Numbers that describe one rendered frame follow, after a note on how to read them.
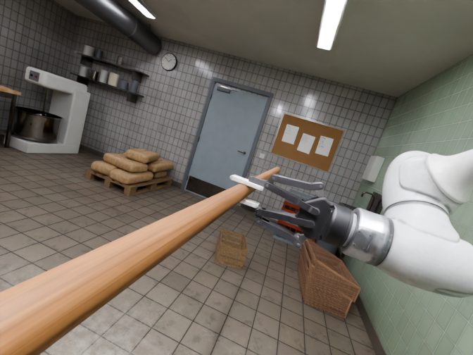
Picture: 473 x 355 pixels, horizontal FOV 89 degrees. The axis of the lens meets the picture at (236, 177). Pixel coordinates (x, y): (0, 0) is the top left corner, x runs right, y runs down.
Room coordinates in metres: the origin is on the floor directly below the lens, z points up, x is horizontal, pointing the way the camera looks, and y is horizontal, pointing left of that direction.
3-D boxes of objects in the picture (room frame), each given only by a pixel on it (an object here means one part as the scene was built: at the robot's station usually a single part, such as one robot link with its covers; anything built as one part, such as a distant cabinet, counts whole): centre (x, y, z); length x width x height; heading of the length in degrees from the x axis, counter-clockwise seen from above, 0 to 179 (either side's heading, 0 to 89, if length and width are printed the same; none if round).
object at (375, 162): (3.50, -1.81, 1.45); 0.28 x 0.11 x 0.36; 168
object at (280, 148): (4.13, -0.93, 1.55); 1.04 x 0.02 x 0.74; 78
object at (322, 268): (2.34, -1.17, 0.32); 0.56 x 0.49 x 0.28; 176
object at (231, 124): (4.37, 0.40, 1.08); 1.14 x 0.09 x 2.16; 78
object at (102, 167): (3.70, 1.91, 0.22); 0.62 x 0.36 x 0.15; 174
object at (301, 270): (2.35, -1.17, 0.14); 0.56 x 0.49 x 0.28; 174
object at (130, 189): (3.96, 1.66, 0.07); 1.20 x 0.80 x 0.14; 168
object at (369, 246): (0.43, -0.25, 1.19); 0.09 x 0.06 x 0.09; 168
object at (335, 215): (0.44, -0.18, 1.19); 0.09 x 0.07 x 0.08; 78
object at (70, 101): (4.16, 3.46, 0.66); 1.00 x 0.66 x 1.32; 168
